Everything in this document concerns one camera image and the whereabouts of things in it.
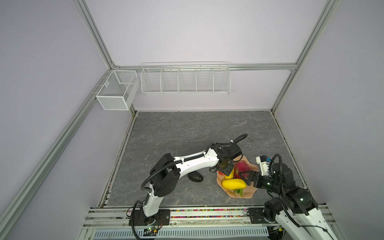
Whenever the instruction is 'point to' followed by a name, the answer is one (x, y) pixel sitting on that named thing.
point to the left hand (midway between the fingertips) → (225, 171)
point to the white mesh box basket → (119, 90)
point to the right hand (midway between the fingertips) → (245, 175)
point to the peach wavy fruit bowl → (249, 190)
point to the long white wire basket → (186, 78)
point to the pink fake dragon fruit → (241, 166)
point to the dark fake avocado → (195, 176)
